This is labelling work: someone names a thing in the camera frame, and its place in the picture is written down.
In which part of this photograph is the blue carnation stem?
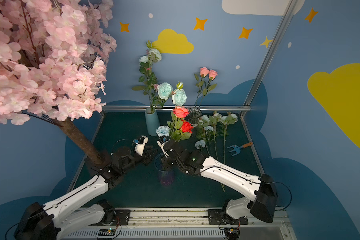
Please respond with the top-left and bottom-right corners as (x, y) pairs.
(195, 140), (210, 156)
(197, 115), (216, 157)
(156, 126), (171, 143)

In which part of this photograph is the purple ribbed glass vase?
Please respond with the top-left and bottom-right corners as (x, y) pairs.
(154, 153), (175, 186)

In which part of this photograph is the light blue ceramic vase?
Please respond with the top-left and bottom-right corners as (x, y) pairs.
(145, 108), (160, 136)

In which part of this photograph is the blue rose stem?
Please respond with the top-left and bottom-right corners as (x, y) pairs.
(151, 82), (187, 108)
(208, 111), (225, 192)

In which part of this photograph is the clear ribbed glass vase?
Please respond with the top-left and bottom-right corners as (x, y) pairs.
(187, 107), (202, 128)

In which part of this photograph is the pink rose stem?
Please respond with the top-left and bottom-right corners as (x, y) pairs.
(194, 67), (218, 108)

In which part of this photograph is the white flower stem blue vase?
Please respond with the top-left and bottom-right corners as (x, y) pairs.
(132, 41), (162, 114)

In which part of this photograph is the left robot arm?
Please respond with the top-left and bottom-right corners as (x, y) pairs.
(14, 146), (158, 240)

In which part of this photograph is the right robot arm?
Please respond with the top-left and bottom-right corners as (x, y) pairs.
(157, 138), (278, 224)

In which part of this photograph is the red and coral rose stem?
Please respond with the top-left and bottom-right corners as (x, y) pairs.
(167, 106), (193, 142)

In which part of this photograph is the pink cherry blossom tree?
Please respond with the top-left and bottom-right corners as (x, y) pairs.
(0, 1), (117, 165)

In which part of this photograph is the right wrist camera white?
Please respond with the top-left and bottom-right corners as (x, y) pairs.
(157, 136), (169, 158)

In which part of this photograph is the aluminium frame back bar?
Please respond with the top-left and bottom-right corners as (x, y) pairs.
(101, 104), (252, 113)

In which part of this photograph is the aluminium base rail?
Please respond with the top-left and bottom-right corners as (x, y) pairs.
(65, 208), (297, 240)

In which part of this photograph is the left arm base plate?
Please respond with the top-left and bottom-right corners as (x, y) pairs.
(108, 209), (131, 226)

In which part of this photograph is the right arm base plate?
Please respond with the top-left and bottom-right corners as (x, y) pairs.
(207, 209), (249, 225)

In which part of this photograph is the aluminium frame corner post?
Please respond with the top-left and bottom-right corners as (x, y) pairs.
(240, 0), (299, 119)

